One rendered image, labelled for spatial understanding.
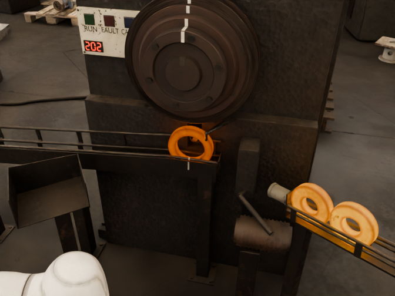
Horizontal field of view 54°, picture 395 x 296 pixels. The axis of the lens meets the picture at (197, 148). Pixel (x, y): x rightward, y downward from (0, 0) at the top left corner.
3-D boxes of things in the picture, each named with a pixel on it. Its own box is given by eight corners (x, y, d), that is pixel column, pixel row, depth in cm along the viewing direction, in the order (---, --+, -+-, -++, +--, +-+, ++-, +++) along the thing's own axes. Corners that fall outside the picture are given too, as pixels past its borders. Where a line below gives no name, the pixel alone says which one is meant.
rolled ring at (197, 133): (213, 132, 148) (214, 127, 151) (166, 126, 152) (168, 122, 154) (211, 170, 159) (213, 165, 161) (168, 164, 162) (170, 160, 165)
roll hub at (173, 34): (149, 100, 141) (144, 23, 125) (225, 110, 136) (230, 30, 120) (143, 107, 136) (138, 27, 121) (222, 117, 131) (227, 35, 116)
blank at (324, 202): (297, 175, 138) (291, 179, 136) (337, 193, 128) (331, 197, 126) (294, 209, 146) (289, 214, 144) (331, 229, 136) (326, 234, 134)
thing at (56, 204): (45, 285, 189) (7, 167, 149) (100, 269, 197) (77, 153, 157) (49, 322, 173) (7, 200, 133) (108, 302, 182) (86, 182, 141)
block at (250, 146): (237, 181, 169) (241, 134, 156) (255, 183, 168) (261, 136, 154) (234, 196, 161) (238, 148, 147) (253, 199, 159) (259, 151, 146)
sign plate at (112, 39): (84, 51, 157) (77, 6, 147) (146, 57, 153) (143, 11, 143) (82, 54, 155) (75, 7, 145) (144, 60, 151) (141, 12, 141)
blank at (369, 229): (337, 192, 128) (331, 197, 126) (383, 214, 118) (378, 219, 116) (331, 229, 136) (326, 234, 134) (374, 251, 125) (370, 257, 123)
